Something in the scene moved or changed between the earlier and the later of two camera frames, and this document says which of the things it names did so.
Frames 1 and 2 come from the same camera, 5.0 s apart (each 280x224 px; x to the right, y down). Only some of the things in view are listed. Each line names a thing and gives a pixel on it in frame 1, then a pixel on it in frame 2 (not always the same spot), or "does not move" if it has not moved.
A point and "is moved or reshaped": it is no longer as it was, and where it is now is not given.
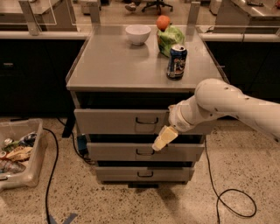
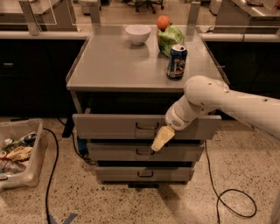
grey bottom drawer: x=153 y=174 does not move
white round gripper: x=178 y=120 does not move
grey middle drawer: x=143 y=151 does not move
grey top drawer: x=126 y=122 is moved or reshaped
